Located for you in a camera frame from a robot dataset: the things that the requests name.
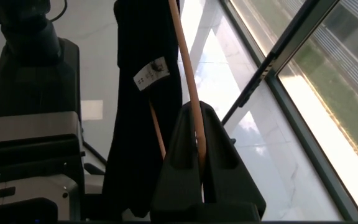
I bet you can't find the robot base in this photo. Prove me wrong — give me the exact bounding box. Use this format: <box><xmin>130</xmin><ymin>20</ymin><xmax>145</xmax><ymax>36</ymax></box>
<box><xmin>0</xmin><ymin>0</ymin><xmax>107</xmax><ymax>224</ymax></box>

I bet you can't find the window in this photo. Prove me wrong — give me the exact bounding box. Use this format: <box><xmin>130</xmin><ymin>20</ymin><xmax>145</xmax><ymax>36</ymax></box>
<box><xmin>219</xmin><ymin>0</ymin><xmax>358</xmax><ymax>222</ymax></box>

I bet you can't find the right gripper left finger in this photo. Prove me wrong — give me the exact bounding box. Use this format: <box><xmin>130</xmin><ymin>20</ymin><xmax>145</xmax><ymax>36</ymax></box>
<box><xmin>150</xmin><ymin>101</ymin><xmax>204</xmax><ymax>222</ymax></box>

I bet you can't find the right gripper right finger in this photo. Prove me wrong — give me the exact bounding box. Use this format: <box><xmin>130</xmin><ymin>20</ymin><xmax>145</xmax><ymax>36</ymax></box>
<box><xmin>197</xmin><ymin>102</ymin><xmax>267</xmax><ymax>220</ymax></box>

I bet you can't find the pink clothes hanger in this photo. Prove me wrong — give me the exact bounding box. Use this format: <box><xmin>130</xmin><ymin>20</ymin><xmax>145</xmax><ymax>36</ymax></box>
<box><xmin>149</xmin><ymin>0</ymin><xmax>208</xmax><ymax>203</ymax></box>

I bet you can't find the black garment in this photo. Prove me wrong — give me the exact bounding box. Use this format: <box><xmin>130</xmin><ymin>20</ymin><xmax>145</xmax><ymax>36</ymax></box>
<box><xmin>101</xmin><ymin>0</ymin><xmax>183</xmax><ymax>218</ymax></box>

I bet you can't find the black cable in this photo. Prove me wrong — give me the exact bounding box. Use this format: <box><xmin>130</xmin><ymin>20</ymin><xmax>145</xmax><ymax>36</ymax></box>
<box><xmin>50</xmin><ymin>0</ymin><xmax>68</xmax><ymax>22</ymax></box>

